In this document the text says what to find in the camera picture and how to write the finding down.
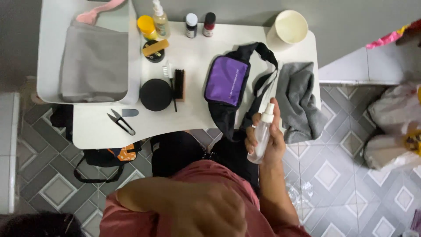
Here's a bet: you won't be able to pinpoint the clear spray bottle white nozzle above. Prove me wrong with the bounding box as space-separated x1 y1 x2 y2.
247 103 275 164

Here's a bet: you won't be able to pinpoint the white small cleaning brush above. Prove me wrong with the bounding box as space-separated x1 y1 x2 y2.
162 60 178 113

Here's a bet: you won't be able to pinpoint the wooden brush black bristles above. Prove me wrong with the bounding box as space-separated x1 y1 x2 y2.
174 69 186 102

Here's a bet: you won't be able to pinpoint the purple packet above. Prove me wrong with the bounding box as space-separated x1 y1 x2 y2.
409 209 421 235

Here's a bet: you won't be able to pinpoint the white plastic bag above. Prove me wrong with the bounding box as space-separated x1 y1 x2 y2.
363 130 421 170
367 82 421 135

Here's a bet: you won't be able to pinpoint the yellowish liquid spray bottle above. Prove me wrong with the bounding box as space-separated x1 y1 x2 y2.
152 0 171 39

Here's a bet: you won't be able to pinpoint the black thread snips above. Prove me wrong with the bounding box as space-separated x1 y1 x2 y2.
107 109 136 136

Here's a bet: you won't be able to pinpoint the yellow rubber block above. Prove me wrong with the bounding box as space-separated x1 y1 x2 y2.
142 39 170 57

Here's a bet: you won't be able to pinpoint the white plastic tub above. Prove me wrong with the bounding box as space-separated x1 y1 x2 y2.
37 0 142 105

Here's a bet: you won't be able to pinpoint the person's black trousers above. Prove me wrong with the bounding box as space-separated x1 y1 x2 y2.
150 129 261 195

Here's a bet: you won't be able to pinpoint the grey cloth bag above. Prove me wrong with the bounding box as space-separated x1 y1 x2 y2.
60 20 129 103

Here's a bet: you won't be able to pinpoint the yellow capped bottle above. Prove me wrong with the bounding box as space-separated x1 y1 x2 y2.
137 15 158 41

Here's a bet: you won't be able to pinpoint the person's left hand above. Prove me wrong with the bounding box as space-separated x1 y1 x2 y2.
174 187 248 237

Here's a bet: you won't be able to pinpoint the small bottle with white cap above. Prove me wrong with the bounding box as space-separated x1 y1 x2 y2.
185 13 198 39

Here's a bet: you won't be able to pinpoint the pink and yellow cloth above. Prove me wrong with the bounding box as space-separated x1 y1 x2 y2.
366 19 421 50

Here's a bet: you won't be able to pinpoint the black round sponge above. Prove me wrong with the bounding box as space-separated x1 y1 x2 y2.
139 79 173 112

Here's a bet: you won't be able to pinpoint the purple and black waist bag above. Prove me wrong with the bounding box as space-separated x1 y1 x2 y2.
203 42 280 142

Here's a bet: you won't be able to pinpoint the black bag with orange print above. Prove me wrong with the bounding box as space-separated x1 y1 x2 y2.
73 142 143 184

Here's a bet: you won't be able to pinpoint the grey towel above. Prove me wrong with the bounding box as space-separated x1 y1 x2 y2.
276 62 328 145

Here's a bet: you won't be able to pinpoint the black round tin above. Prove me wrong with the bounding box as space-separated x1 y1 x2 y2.
142 40 166 63

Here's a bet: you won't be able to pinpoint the person's right hand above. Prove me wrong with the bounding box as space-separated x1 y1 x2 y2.
245 98 287 166

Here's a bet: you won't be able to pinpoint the small bottle with black cap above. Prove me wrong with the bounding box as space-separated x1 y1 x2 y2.
203 12 216 38

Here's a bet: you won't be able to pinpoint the clear plastic wrapper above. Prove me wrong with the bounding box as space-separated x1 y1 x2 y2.
285 181 315 225

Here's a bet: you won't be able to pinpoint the plain black bag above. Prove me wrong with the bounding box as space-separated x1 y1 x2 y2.
50 104 75 143

